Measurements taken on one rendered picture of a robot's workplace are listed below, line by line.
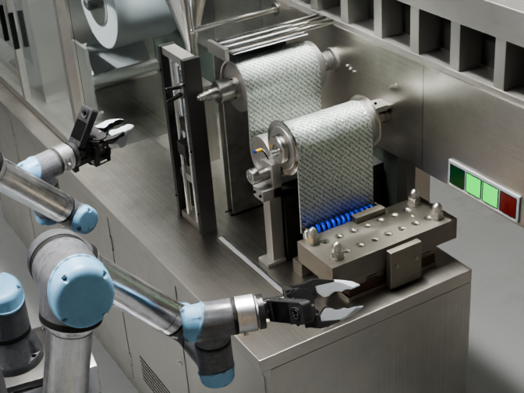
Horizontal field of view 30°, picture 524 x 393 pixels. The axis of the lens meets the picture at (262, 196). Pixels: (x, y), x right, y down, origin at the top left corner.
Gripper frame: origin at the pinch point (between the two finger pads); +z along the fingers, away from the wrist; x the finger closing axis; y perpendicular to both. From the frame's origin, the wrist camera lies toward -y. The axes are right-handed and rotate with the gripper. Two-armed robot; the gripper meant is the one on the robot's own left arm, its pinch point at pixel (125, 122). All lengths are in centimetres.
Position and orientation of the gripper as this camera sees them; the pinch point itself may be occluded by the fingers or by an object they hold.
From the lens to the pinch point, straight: 278.6
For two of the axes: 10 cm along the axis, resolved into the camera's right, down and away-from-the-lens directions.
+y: -0.4, 8.3, 5.6
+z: 6.7, -4.0, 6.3
